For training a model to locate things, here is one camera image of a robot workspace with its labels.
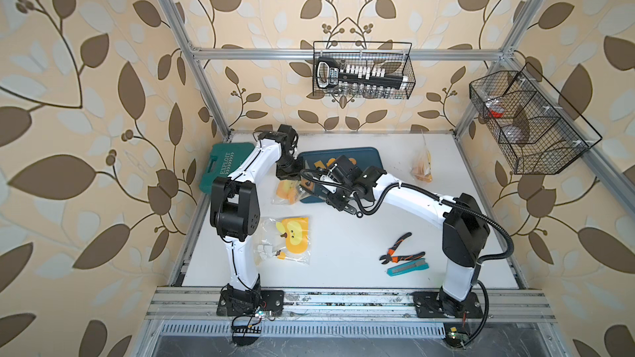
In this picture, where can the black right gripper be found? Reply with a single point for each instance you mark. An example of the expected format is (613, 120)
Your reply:
(334, 202)

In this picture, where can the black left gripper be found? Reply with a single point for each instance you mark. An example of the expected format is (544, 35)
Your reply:
(294, 175)

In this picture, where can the clear resealable duck bag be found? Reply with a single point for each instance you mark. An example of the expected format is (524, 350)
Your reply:
(421, 168)

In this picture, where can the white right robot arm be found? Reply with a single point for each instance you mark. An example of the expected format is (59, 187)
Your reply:
(464, 228)

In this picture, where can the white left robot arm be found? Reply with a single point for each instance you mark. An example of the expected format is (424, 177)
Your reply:
(234, 207)

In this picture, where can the dark blue tray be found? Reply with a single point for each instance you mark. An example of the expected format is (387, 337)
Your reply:
(363, 157)

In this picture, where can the green plastic tool case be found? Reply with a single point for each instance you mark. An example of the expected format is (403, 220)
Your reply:
(223, 160)

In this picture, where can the stack of duck bags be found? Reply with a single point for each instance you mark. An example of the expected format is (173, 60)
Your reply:
(283, 239)

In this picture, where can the black socket set holder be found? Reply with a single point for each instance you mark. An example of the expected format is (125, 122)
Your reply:
(329, 75)

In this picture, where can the teal utility knife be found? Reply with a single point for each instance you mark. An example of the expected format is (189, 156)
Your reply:
(408, 267)

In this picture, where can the red item in basket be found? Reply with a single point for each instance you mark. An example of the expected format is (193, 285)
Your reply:
(495, 111)

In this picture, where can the black wire basket back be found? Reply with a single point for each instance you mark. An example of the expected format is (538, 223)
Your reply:
(393, 57)

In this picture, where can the black wire basket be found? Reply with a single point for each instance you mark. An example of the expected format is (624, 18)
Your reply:
(393, 57)
(543, 130)

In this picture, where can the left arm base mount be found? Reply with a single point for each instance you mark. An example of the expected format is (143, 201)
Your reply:
(248, 309)

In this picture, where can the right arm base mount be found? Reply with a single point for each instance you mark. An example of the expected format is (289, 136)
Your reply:
(472, 313)

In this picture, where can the black wire basket right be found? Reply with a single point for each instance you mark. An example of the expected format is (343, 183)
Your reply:
(543, 130)

